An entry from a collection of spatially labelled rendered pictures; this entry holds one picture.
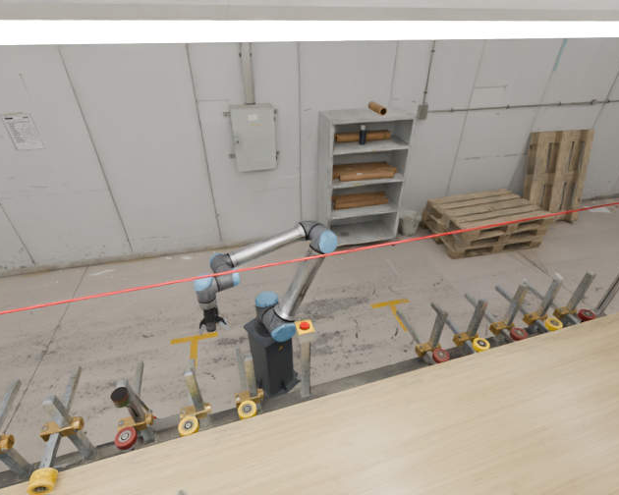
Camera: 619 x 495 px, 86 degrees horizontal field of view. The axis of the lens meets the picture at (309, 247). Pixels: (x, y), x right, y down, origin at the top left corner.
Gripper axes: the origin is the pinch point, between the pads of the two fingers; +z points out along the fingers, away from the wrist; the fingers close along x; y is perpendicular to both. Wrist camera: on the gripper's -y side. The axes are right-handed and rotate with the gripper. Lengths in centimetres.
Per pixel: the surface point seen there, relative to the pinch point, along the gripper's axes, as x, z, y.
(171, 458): 17, 4, -57
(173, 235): 57, 67, 225
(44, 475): 59, -4, -56
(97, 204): 121, 20, 224
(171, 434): 23.8, 23.7, -36.0
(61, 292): 169, 94, 181
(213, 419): 4.3, 23.8, -33.4
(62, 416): 57, -10, -39
